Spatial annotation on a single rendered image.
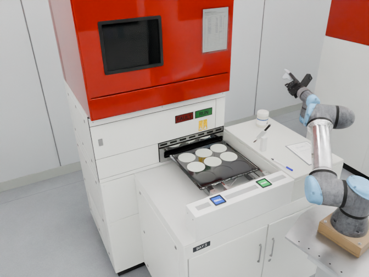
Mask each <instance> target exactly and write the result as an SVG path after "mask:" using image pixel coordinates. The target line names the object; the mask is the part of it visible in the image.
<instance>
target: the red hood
mask: <svg viewBox="0 0 369 277"><path fill-rule="evenodd" d="M48 4H49V9H50V13H51V18H52V23H53V29H54V34H55V39H56V42H57V47H58V53H59V58H60V63H61V68H62V72H63V77H64V79H65V81H66V83H67V84H68V85H69V87H70V89H71V90H72V92H73V93H74V95H75V97H76V98H77V100H78V101H79V103H80V105H81V106H82V107H83V109H84V111H85V112H86V114H87V115H88V117H89V118H90V120H91V121H95V120H99V119H104V118H109V117H114V116H117V115H122V114H127V113H132V112H136V111H140V110H145V109H149V108H154V107H159V106H164V105H167V104H172V103H177V102H182V101H186V100H189V99H194V98H199V97H204V96H209V95H214V94H217V93H221V92H226V91H229V90H230V71H231V49H232V26H233V4H234V0H48Z"/></svg>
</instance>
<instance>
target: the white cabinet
mask: <svg viewBox="0 0 369 277"><path fill-rule="evenodd" d="M135 183H136V193H137V202H138V212H139V222H140V227H141V237H142V246H143V256H144V263H145V265H146V266H147V268H148V270H149V272H150V274H151V276H152V277H310V276H312V275H313V274H315V273H316V269H317V265H315V264H314V263H313V262H311V261H310V260H308V255H307V254H306V253H305V252H303V251H302V250H301V249H299V248H297V246H295V245H294V244H292V243H291V242H289V241H288V240H287V239H285V236H286V234H287V233H288V231H289V230H290V229H291V227H292V226H293V225H294V223H295V222H296V220H297V219H298V218H299V216H300V215H301V214H303V213H304V212H306V211H307V210H308V209H311V208H314V207H317V206H320V205H317V204H313V203H310V202H308V200H307V199H306V196H303V197H301V198H298V199H296V200H293V201H291V202H290V203H289V204H286V205H284V206H282V207H279V208H277V209H274V210H272V211H270V212H267V213H265V214H263V215H260V216H258V217H256V218H253V219H251V220H248V221H245V222H243V223H241V224H238V225H236V226H234V227H231V228H229V229H227V230H224V231H222V232H220V233H217V234H215V235H213V236H210V237H207V238H205V239H203V240H200V241H198V242H195V243H193V244H191V245H188V246H186V247H183V246H182V244H181V243H180V241H179V240H178V238H177V237H176V235H175V234H174V232H173V231H172V230H171V228H170V227H169V225H168V223H167V222H166V221H165V219H164V218H163V216H162V215H161V213H160V212H159V210H158V209H157V207H156V206H155V204H154V203H153V201H152V200H151V199H150V197H149V196H148V194H147V193H146V191H145V190H144V188H143V187H142V185H141V184H140V182H139V181H138V180H137V178H136V177H135Z"/></svg>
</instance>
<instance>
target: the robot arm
mask: <svg viewBox="0 0 369 277"><path fill-rule="evenodd" d="M285 71H286V73H285V74H284V75H283V77H282V78H283V79H288V80H289V81H291V80H292V79H293V81H292V82H290V83H287V84H285V86H286V85H287V86H286V87H287V88H288V89H287V90H288V91H289V93H290V94H291V95H292V96H294V97H295V98H300V99H301V100H302V102H303V104H302V108H301V112H300V118H299V120H300V122H301V123H303V125H304V126H307V130H308V131H309V132H310V133H311V161H312V171H311V172H310V173H309V175H308V176H307V177H306V178H305V183H304V185H305V187H304V190H305V196H306V199H307V200H308V202H310V203H313V204H317V205H324V206H332V207H337V209H336V210H335V211H334V212H333V213H332V215H331V219H330V222H331V225H332V226H333V228H334V229H335V230H336V231H338V232H339V233H341V234H343V235H345V236H348V237H353V238H359V237H364V236H365V235H366V234H367V232H368V228H369V224H368V215H369V180H367V179H365V178H363V177H360V176H356V175H352V176H349V177H348V178H347V179H346V180H341V179H338V178H337V173H336V172H335V171H333V164H332V151H331V137H330V132H331V131H332V129H345V128H348V127H350V126H351V125H352V124H353V123H354V121H355V114H354V112H353V111H352V110H351V109H349V108H347V107H343V106H335V105H328V104H320V99H319V98H318V97H317V96H316V95H315V94H313V93H312V92H311V91H310V90H309V89H308V88H306V87H307V86H308V84H309V83H310V81H311V80H312V76H311V74H306V75H305V77H304V78H303V79H302V81H301V82H299V80H298V79H296V78H295V76H294V75H293V74H292V73H291V72H290V71H289V70H287V69H285Z"/></svg>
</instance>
